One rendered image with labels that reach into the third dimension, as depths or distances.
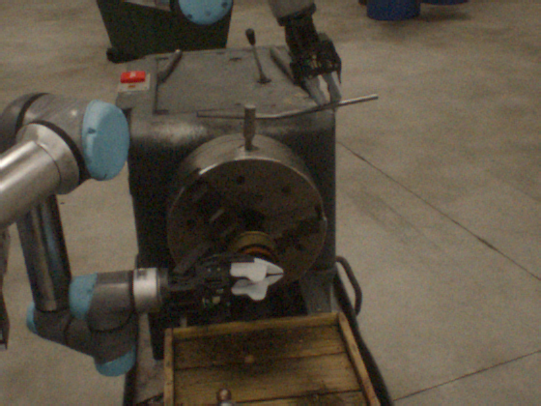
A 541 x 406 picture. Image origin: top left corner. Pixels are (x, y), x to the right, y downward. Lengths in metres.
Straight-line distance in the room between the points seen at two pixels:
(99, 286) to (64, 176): 0.25
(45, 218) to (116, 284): 0.16
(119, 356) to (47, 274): 0.19
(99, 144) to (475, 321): 2.20
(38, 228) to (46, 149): 0.25
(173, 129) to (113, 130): 0.42
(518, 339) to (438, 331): 0.29
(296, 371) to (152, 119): 0.59
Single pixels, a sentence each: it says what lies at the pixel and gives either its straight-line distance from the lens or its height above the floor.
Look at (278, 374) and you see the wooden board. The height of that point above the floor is 0.89.
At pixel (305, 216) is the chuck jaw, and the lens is 1.30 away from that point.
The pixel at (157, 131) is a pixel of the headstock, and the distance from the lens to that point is 1.42.
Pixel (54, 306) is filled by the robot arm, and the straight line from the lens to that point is 1.26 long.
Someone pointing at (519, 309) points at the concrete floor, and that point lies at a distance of 3.06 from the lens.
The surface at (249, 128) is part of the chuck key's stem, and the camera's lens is 1.27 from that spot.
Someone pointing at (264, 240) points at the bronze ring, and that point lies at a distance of 1.23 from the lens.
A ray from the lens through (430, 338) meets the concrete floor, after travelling 2.82.
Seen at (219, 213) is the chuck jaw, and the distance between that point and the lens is 1.24.
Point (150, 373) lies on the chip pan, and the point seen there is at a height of 0.54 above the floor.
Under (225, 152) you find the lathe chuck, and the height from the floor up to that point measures 1.23.
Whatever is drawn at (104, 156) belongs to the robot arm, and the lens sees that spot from 1.00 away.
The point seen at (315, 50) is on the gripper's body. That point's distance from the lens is 1.19.
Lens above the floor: 1.75
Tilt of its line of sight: 25 degrees down
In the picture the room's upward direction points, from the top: 4 degrees counter-clockwise
